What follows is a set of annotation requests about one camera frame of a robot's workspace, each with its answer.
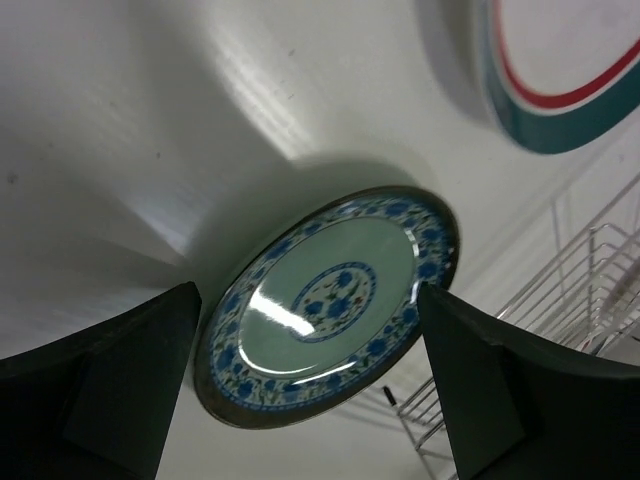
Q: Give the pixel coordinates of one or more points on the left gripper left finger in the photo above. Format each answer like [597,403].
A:
[98,404]

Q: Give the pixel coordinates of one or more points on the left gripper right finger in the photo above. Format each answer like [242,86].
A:
[518,406]

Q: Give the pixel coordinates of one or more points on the blue floral green plate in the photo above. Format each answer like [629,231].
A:
[325,309]

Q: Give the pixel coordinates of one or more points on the left green red rimmed plate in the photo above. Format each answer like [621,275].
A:
[550,76]

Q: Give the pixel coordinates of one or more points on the metal wire dish rack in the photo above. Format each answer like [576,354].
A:
[572,275]

